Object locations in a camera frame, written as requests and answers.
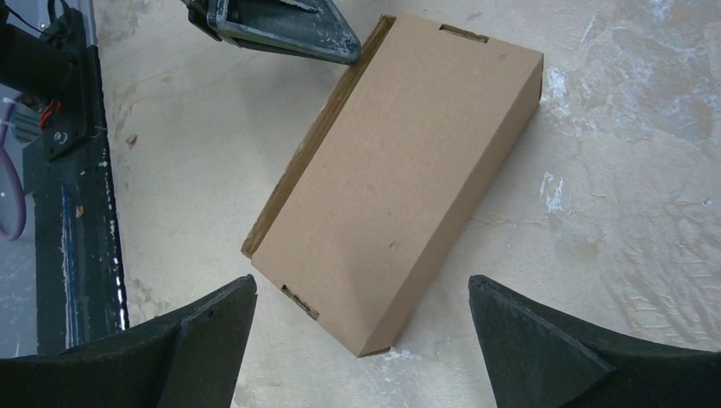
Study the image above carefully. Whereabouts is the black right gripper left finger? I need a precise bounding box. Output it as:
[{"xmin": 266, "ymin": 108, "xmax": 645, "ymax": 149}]
[{"xmin": 1, "ymin": 275, "xmax": 257, "ymax": 407}]

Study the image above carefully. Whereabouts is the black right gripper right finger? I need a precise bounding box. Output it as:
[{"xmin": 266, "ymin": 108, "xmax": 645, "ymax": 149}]
[{"xmin": 468, "ymin": 275, "xmax": 720, "ymax": 407}]

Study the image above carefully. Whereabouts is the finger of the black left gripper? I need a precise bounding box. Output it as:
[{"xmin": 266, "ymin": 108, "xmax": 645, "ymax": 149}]
[{"xmin": 183, "ymin": 0, "xmax": 361, "ymax": 65}]

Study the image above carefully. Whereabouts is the brown cardboard box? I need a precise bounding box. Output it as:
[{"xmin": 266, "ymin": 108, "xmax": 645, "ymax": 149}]
[{"xmin": 241, "ymin": 14, "xmax": 544, "ymax": 357}]

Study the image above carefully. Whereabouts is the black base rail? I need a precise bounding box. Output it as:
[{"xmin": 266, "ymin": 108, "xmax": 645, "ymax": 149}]
[{"xmin": 1, "ymin": 1, "xmax": 130, "ymax": 359}]

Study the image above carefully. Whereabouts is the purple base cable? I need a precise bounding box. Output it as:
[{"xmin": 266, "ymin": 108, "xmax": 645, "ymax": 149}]
[{"xmin": 0, "ymin": 95, "xmax": 28, "ymax": 243}]

